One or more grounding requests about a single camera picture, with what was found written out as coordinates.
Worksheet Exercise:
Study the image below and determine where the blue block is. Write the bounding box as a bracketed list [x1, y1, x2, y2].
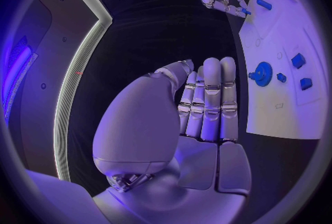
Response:
[299, 77, 314, 91]
[290, 52, 307, 69]

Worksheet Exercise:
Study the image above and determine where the blue cylinder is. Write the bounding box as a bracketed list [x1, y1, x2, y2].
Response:
[256, 0, 273, 11]

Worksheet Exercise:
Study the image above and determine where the blue gear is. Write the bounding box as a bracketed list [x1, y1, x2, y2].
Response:
[247, 61, 273, 87]

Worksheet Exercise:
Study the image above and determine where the white task board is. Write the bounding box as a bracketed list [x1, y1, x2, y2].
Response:
[237, 0, 326, 141]

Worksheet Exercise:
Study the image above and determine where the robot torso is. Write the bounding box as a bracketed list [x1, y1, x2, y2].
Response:
[4, 0, 115, 183]

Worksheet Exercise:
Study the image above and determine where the glowing light bar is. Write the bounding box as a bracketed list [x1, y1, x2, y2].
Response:
[1, 35, 39, 126]

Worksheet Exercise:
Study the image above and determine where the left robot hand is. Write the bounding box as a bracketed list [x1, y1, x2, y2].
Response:
[92, 56, 253, 224]

